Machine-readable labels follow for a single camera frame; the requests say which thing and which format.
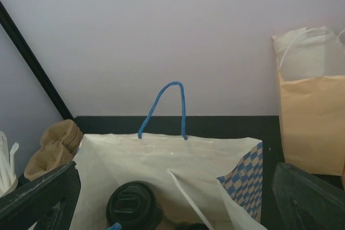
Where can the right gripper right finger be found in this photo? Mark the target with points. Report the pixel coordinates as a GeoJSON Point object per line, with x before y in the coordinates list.
{"type": "Point", "coordinates": [306, 201]}

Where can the orange paper bag white handles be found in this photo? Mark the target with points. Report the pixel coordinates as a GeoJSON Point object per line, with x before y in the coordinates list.
{"type": "Point", "coordinates": [310, 70]}

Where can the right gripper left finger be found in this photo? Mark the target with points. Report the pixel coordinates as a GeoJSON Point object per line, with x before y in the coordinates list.
{"type": "Point", "coordinates": [48, 202]}

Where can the cup of white straws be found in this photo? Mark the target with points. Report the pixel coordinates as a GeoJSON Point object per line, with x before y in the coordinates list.
{"type": "Point", "coordinates": [9, 179]}

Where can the brown cup carrier stack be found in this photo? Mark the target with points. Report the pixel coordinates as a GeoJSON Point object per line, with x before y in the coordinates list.
{"type": "Point", "coordinates": [58, 146]}

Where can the blue checkered paper bag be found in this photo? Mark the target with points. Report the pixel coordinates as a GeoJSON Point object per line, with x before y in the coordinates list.
{"type": "Point", "coordinates": [217, 182]}

